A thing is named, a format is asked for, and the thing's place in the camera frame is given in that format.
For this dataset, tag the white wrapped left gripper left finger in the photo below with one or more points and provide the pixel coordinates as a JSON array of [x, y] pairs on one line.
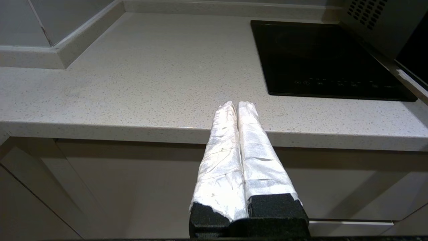
[[219, 167]]

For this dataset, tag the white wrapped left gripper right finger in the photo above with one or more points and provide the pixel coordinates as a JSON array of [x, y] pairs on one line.
[[264, 167]]

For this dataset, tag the dark glass microwave door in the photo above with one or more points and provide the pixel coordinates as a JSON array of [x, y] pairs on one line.
[[416, 57]]

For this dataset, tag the silver microwave oven body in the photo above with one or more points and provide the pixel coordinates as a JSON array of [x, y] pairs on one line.
[[384, 36]]

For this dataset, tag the beige cabinet drawer front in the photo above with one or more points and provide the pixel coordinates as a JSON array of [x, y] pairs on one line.
[[351, 231], [133, 187], [351, 180]]

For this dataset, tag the black induction cooktop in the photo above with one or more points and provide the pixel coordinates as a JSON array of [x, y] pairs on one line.
[[334, 57]]

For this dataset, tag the beige corner cabinet panel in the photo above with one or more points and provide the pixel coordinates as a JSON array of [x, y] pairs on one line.
[[30, 201]]

